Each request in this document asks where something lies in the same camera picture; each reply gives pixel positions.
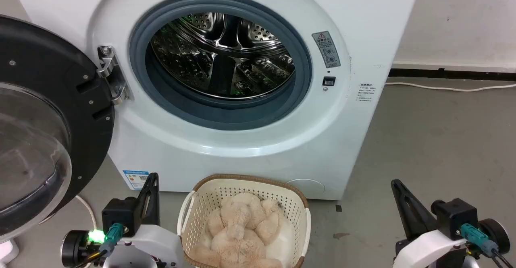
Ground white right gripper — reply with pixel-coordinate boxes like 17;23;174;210
390;179;469;268

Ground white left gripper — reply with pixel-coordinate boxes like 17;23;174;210
102;172;188;268

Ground white front-load washing machine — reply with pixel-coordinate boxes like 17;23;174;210
7;0;422;201

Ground blue energy label sticker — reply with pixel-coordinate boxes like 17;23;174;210
123;170;150;191

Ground white perforated laundry basket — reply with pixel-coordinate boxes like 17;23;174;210
177;174;312;268

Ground beige plush teddy bear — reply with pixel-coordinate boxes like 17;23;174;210
188;192;286;268

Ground round white filter cover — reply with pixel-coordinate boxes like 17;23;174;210
285;179;325;197

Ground grey rubber door gasket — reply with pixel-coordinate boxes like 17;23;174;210
129;0;313;131

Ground black round glass washer door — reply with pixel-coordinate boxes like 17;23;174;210
0;15;115;244

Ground white text label sticker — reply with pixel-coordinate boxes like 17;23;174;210
356;83;377;103

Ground chrome door hinge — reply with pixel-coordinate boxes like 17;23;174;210
97;46;133;106

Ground black baseboard strip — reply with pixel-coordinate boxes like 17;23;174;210
388;68;516;81

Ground stainless steel washer drum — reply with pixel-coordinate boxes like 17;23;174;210
150;12;295;99

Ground grey warning sticker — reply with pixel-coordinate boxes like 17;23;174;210
312;31;341;69

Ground teal left cable connector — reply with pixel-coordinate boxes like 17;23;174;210
98;222;124;257

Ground teal cable connector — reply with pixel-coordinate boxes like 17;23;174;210
98;222;124;257
459;223;499;257

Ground teal right cable connector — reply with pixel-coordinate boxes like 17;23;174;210
459;223;499;257

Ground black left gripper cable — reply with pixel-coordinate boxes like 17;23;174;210
72;249;108;268

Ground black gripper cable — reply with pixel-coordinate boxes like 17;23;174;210
491;249;515;268
72;249;108;268

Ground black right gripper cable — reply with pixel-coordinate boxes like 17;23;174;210
491;249;515;268

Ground white power cable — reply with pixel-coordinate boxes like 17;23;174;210
385;82;516;92

